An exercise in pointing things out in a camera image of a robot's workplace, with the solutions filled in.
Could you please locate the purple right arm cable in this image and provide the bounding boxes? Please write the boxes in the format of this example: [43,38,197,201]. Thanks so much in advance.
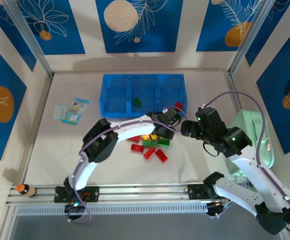
[202,91,290,240]

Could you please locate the blue snack packet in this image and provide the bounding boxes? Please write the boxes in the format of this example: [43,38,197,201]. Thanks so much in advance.
[61,97,91,126]

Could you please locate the small clear plastic packet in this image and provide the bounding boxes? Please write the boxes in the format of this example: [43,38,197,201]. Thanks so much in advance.
[53,104,68,121]

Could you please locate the aluminium frame post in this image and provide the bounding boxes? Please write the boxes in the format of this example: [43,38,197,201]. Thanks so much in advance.
[227,0,280,75]
[2,0,55,77]

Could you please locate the aluminium table side rail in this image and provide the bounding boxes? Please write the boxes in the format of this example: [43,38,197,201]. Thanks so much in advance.
[224,71,244,113]
[21,74,55,186]

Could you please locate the blue three-compartment plastic bin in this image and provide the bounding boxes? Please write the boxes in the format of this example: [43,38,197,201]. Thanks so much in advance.
[99,73,188,118]

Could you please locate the slotted grey cable duct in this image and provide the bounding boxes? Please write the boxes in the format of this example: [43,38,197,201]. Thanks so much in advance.
[16,202,209,217]

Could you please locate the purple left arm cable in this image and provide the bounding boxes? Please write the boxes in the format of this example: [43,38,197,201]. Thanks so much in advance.
[66,106,188,226]

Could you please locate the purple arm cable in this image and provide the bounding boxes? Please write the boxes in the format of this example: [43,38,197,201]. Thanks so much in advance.
[202,91,290,240]
[66,106,188,226]

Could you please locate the brown bottle orange cap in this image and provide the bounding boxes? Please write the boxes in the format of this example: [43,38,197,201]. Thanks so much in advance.
[16,183,37,198]

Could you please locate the aluminium mounting rail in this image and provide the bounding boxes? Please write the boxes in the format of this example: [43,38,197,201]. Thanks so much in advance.
[6,183,235,207]

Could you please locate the mint green zipper bag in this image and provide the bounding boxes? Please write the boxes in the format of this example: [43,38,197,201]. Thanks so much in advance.
[228,109,276,181]

